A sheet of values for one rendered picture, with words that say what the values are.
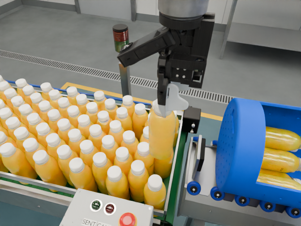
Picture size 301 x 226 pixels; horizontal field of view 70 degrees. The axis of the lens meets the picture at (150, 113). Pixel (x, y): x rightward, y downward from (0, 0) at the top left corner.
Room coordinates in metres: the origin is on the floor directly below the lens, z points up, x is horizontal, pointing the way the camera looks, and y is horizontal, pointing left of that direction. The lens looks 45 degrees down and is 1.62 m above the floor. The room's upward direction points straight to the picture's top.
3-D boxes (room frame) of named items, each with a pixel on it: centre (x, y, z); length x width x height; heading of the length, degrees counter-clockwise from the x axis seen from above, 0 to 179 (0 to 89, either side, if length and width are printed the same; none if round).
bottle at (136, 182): (0.33, 0.04, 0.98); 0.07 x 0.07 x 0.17
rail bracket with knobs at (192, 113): (0.62, -0.17, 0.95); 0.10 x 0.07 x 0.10; 167
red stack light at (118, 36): (0.85, 0.12, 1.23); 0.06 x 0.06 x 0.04
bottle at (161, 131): (0.35, -0.03, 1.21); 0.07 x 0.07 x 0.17
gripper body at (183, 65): (0.34, -0.06, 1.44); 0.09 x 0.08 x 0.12; 77
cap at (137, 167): (0.33, 0.04, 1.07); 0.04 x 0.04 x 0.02
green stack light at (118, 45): (0.85, 0.12, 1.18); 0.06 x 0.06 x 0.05
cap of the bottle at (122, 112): (0.56, 0.10, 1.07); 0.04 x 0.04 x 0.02
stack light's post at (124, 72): (0.85, 0.12, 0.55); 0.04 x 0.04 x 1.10; 77
